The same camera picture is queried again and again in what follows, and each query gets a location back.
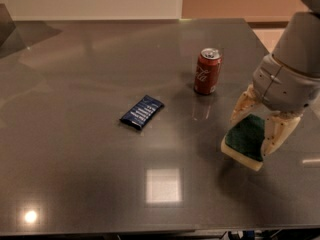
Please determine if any green and yellow sponge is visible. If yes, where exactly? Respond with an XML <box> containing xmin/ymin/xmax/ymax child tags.
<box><xmin>221</xmin><ymin>115</ymin><xmax>264</xmax><ymax>171</ymax></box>

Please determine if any blue snack packet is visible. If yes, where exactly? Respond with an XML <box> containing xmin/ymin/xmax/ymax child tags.
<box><xmin>120</xmin><ymin>95</ymin><xmax>164</xmax><ymax>131</ymax></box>

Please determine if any red soda can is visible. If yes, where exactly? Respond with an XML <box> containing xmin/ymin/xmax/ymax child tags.
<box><xmin>194</xmin><ymin>48</ymin><xmax>223</xmax><ymax>95</ymax></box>

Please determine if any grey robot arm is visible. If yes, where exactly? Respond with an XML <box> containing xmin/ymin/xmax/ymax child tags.
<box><xmin>231</xmin><ymin>0</ymin><xmax>320</xmax><ymax>155</ymax></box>

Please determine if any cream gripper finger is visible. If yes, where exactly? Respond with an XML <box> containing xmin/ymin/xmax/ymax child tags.
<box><xmin>230</xmin><ymin>84</ymin><xmax>261</xmax><ymax>125</ymax></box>
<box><xmin>261</xmin><ymin>112</ymin><xmax>302</xmax><ymax>156</ymax></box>

